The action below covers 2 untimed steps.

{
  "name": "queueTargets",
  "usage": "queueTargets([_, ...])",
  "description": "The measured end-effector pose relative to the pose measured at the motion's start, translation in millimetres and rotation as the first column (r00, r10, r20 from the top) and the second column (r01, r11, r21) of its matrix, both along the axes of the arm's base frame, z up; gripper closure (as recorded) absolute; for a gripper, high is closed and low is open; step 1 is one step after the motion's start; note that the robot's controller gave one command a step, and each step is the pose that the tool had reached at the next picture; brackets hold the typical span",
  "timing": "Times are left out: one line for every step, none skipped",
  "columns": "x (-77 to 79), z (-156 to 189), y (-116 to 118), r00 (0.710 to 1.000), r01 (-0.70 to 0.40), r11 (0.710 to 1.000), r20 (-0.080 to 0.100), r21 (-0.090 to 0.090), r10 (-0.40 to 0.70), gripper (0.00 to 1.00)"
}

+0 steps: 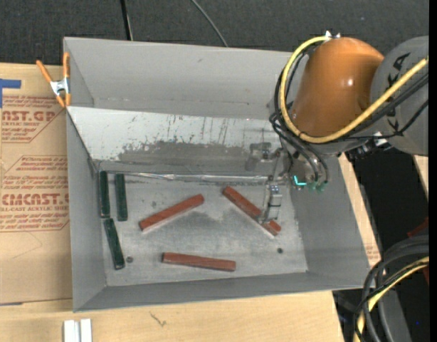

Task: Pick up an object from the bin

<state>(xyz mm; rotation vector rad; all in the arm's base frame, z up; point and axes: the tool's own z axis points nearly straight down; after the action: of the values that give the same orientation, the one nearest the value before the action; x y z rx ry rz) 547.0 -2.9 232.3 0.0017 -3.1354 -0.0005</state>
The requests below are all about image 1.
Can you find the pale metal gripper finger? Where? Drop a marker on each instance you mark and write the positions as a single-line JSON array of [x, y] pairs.
[[268, 205], [276, 203]]

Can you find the red-brown flat block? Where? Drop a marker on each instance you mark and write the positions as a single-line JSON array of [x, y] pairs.
[[199, 261], [241, 201], [172, 212]]

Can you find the grey metal bin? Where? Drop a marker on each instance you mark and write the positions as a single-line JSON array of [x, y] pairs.
[[204, 80]]

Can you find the dark green flat block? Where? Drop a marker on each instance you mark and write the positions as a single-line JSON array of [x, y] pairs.
[[114, 244], [121, 198], [104, 194]]

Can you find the brown cardboard board red print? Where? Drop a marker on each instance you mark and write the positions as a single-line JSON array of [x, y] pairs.
[[33, 226]]

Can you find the black cylinder on white bracket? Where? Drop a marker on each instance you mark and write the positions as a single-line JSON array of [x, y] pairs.
[[361, 150]]

